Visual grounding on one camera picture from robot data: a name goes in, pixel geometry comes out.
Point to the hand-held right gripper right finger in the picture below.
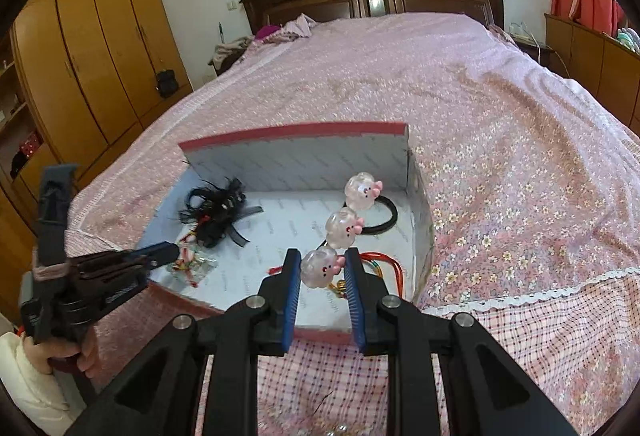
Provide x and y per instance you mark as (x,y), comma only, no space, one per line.
(356,296)

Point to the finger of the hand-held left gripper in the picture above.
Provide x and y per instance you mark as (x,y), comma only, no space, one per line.
(117,291)
(155,252)

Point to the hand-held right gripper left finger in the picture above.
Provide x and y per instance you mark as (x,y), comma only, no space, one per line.
(292,296)

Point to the black feather hair clip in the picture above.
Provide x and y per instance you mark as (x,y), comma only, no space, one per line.
(220,211)

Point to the pink cardboard box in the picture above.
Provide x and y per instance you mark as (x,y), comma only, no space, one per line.
(300,161)

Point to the person's left forearm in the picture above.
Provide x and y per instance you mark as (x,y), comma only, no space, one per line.
(30,391)

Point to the person's left hand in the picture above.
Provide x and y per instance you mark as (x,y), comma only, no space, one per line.
(62,350)

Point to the black bag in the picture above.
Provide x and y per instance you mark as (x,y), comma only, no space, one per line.
(167,83)

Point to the beige and dark clothes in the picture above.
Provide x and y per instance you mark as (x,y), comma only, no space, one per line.
(230,52)

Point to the yellow wooden wardrobe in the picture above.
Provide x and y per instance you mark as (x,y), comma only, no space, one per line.
(100,41)

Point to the magenta cloth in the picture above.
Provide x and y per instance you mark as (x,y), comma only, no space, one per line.
(267,32)

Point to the pink garment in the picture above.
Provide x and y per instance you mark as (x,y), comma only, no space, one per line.
(300,27)

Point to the dark nightstand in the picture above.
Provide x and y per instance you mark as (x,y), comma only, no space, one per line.
(530,51)

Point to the wooden sideboard cabinet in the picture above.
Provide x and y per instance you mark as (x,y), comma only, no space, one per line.
(585,56)

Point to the pastel plush toy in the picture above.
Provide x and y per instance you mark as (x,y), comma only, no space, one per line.
(629,40)

